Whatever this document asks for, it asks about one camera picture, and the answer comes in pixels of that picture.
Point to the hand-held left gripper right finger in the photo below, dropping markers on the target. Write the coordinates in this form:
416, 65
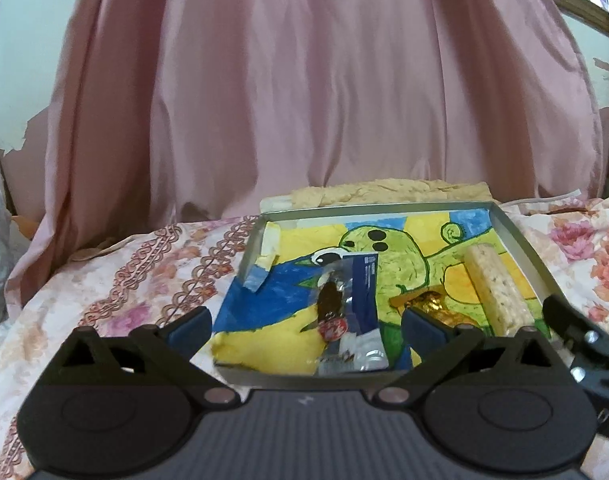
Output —
423, 330

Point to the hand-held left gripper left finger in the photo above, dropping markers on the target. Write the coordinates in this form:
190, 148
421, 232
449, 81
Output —
187, 329

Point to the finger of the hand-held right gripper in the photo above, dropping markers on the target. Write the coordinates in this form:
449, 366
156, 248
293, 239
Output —
564, 320

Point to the gold candy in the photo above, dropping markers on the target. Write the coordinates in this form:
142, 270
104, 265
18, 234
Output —
429, 305

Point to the blue and white snack packet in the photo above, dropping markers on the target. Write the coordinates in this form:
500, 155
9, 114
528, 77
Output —
367, 300

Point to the grey box with cartoon lining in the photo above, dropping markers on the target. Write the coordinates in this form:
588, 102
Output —
434, 260

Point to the rice cracker bar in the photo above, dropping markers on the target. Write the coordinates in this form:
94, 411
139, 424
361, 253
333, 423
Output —
494, 285

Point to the clear packet of dark fruit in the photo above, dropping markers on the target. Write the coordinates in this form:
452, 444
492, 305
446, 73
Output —
329, 301

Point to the floral bedsheet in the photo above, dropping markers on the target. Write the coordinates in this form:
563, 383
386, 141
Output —
134, 270

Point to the large pink curtain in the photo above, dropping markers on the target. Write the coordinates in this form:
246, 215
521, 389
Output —
309, 85

